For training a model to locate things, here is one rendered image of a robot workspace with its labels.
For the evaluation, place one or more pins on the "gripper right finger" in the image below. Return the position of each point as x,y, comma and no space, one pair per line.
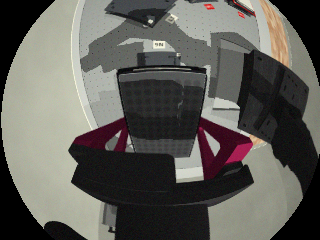
233,147

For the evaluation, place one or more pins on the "white well plate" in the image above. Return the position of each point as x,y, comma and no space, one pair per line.
246,3

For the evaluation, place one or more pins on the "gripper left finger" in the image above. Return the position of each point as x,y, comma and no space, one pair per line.
98,138

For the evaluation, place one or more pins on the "grey tower with black slots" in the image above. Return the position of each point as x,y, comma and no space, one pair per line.
108,217

